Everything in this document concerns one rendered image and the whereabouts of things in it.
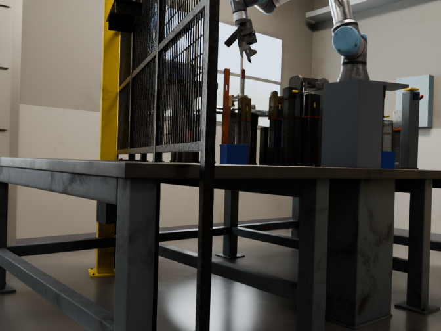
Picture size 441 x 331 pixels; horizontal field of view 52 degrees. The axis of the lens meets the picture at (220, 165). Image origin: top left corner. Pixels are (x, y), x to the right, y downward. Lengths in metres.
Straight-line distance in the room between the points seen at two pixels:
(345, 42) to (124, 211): 1.29
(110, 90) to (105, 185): 1.56
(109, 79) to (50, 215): 1.42
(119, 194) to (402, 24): 4.39
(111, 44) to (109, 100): 0.34
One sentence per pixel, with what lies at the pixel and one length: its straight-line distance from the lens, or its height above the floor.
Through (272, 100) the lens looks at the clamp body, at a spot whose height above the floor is 1.05.
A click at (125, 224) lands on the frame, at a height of 0.53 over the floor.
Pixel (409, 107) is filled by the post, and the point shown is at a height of 1.05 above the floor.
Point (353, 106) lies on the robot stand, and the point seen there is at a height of 0.98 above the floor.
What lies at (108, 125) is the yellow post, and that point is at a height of 0.91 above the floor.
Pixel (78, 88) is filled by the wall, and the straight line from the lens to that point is 3.94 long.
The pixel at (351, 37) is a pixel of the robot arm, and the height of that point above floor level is 1.27.
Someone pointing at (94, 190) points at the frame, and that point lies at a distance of 1.41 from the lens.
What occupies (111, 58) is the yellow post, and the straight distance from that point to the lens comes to 2.88.
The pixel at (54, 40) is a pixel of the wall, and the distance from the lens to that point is 3.93.
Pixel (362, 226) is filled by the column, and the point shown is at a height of 0.44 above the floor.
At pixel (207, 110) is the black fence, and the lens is 1.18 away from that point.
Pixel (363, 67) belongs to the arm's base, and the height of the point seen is 1.17.
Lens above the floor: 0.71
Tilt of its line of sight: level
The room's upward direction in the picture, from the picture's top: 2 degrees clockwise
